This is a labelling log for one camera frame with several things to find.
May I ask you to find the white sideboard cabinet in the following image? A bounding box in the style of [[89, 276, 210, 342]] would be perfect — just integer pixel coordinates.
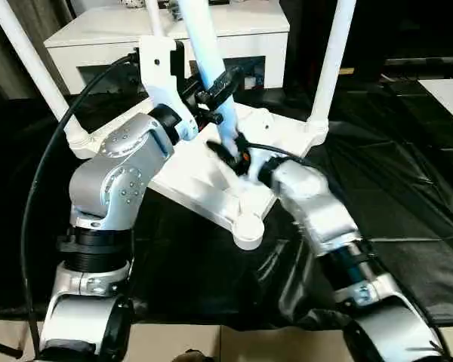
[[44, 0, 291, 96]]

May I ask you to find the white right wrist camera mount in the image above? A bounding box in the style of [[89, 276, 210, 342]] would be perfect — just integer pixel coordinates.
[[236, 106, 277, 188]]

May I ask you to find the white plastic table top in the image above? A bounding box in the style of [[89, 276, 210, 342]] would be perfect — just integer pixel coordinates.
[[65, 101, 330, 252]]

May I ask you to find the black folding table frame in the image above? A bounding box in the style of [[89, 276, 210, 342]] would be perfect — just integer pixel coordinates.
[[0, 335, 26, 358]]

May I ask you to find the white plastic table leg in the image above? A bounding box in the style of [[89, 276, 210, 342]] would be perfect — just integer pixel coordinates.
[[176, 0, 256, 182], [146, 0, 168, 39], [307, 0, 358, 127], [0, 0, 91, 150]]

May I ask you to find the grey curtain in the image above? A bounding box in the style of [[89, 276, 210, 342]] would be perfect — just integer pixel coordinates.
[[0, 0, 76, 102]]

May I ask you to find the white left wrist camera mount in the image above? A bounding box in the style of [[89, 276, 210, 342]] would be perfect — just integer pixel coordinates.
[[137, 35, 198, 143]]

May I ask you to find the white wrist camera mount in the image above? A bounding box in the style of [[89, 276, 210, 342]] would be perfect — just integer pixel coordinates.
[[236, 106, 277, 188], [137, 35, 198, 143]]

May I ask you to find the black work mat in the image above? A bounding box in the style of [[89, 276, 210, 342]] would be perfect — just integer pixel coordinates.
[[0, 77, 453, 329]]

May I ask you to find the dark long bar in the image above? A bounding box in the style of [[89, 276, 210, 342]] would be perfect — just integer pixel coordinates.
[[384, 57, 453, 69]]

